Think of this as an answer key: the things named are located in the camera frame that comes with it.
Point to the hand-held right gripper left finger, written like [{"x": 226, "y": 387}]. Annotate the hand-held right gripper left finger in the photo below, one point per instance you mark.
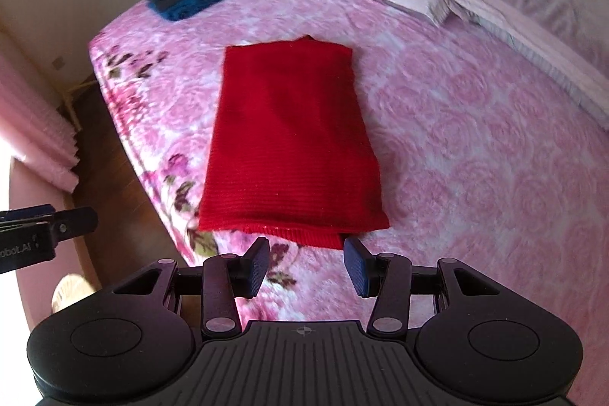
[{"x": 259, "y": 265}]

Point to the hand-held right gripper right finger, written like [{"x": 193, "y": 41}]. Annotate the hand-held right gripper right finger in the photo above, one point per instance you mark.
[{"x": 357, "y": 265}]

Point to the pink floral blanket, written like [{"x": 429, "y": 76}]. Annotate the pink floral blanket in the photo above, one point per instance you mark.
[{"x": 476, "y": 149}]

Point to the red knitted sweater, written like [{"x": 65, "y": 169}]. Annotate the red knitted sweater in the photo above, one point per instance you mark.
[{"x": 290, "y": 135}]

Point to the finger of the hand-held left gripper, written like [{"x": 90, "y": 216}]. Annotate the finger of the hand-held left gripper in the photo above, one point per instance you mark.
[{"x": 76, "y": 223}]

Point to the teal blue folded cloth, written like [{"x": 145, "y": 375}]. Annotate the teal blue folded cloth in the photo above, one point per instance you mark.
[{"x": 190, "y": 9}]

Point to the pink pleated curtain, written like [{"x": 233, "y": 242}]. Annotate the pink pleated curtain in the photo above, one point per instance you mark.
[{"x": 33, "y": 120}]

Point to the wooden stand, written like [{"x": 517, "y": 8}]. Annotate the wooden stand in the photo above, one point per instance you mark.
[{"x": 76, "y": 99}]

